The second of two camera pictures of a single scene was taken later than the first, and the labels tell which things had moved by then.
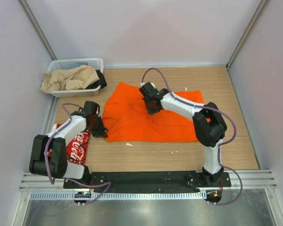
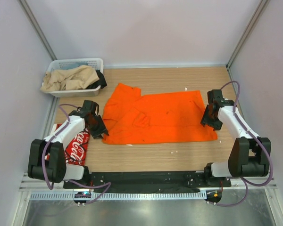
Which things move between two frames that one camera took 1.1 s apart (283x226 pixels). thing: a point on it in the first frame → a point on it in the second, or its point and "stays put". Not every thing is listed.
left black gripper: (101, 132) stays put
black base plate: (158, 182) stays put
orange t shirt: (127, 118) stays put
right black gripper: (151, 111) → (216, 125)
